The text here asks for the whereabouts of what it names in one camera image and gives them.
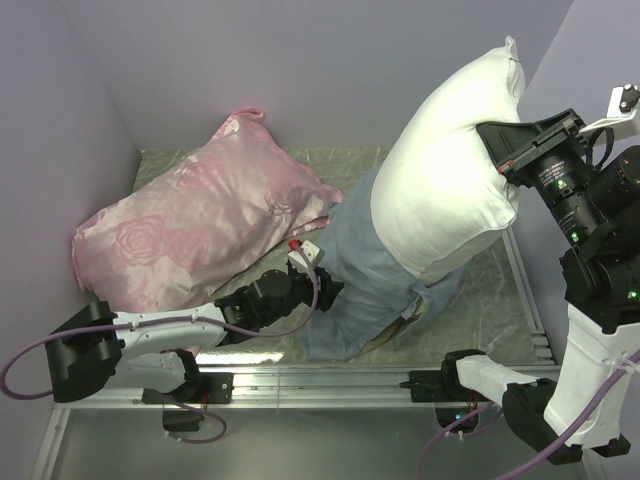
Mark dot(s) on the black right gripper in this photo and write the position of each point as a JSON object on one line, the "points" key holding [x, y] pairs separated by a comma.
{"points": [[507, 139]]}

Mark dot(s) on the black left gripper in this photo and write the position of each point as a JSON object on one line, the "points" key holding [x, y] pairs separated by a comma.
{"points": [[329, 288]]}

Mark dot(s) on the blue-grey pillowcase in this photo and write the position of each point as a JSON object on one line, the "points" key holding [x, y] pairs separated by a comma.
{"points": [[377, 290]]}

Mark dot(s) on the white pillow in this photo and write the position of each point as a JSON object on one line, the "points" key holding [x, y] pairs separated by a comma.
{"points": [[438, 200]]}

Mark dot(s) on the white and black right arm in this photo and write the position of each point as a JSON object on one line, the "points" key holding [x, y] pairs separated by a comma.
{"points": [[596, 206]]}

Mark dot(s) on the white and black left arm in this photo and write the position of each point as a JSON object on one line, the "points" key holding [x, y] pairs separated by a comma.
{"points": [[98, 346]]}

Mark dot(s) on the pink satin rose pillow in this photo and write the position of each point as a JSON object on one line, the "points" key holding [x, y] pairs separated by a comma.
{"points": [[178, 239]]}

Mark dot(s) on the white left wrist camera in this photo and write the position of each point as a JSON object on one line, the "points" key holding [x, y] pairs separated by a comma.
{"points": [[304, 256]]}

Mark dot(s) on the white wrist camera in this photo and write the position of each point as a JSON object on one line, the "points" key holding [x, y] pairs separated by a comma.
{"points": [[622, 113], [304, 256]]}

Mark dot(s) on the aluminium frame rail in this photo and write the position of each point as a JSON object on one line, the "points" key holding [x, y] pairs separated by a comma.
{"points": [[289, 419]]}

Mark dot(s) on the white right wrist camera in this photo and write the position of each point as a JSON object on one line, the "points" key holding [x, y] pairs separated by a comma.
{"points": [[622, 113]]}

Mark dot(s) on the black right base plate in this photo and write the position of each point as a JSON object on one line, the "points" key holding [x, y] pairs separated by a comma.
{"points": [[451, 401]]}

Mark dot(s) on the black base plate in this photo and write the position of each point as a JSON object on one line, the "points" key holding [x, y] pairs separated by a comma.
{"points": [[193, 401], [451, 401]]}

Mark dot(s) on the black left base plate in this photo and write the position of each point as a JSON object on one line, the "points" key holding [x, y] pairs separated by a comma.
{"points": [[193, 401]]}

